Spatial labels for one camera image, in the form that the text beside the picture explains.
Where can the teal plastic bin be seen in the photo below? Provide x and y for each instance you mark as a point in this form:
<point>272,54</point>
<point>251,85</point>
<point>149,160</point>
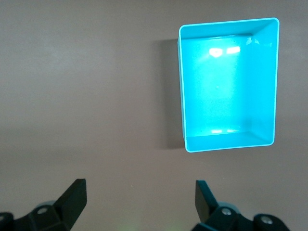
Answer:
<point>228,91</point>

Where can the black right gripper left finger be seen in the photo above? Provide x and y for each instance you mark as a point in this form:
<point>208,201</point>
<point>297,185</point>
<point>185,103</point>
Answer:
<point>48,216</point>

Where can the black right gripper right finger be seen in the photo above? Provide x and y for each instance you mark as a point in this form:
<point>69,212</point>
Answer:
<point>226,216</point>

